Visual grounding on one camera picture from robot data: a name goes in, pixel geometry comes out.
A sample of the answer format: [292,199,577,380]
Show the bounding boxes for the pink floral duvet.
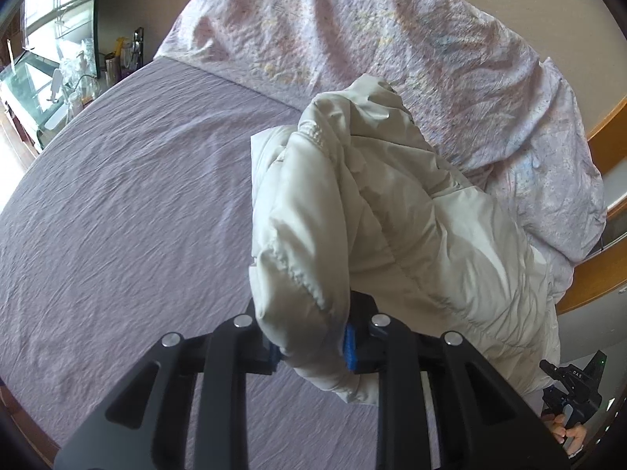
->
[156,0,608,304]

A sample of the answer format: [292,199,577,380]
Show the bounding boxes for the bed with purple sheet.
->
[0,56,393,451]

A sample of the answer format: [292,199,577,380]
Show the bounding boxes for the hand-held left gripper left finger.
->
[53,298,282,470]

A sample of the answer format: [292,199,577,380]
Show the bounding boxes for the beige puffer jacket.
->
[249,73,562,407]

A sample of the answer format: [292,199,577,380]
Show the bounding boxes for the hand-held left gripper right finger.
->
[343,291,571,470]

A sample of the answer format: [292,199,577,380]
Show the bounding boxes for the clear plastic bag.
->
[59,39,99,103]

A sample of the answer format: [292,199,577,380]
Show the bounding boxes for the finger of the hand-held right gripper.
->
[539,360,566,387]

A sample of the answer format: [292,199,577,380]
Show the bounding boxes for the wooden glass-door cabinet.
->
[556,98,627,316]

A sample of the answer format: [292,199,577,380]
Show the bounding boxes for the person's right hand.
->
[551,414,589,461]

